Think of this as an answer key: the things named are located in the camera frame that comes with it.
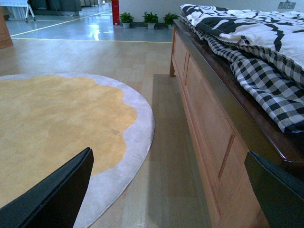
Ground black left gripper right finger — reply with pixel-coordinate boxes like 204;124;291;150
245;151;304;228

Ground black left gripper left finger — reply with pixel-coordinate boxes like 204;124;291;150
0;148;94;228

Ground round yellow and grey rug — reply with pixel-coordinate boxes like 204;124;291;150
0;73;155;228

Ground black white checkered blanket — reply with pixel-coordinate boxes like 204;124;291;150
180;17;304;133

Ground black white floral duvet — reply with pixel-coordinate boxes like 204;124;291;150
180;4;304;67

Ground wooden cabinet at left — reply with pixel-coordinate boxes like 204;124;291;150
0;9;13;49

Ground left potted green plant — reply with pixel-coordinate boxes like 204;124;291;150
120;12;134;29

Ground potted green plant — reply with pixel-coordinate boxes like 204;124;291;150
143;12;158;29
120;12;134;29
163;13;179;29

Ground white folding stand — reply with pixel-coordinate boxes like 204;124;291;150
2;0;37;23

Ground right potted green plant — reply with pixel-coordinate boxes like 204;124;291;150
163;13;179;29

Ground middle potted green plant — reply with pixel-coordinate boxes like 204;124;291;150
143;12;158;29

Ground red fire cabinet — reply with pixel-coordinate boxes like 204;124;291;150
111;0;120;26

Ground wooden bed frame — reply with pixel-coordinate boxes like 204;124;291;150
170;20;304;228

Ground grey wall socket plate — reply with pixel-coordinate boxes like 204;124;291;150
278;1;296;10

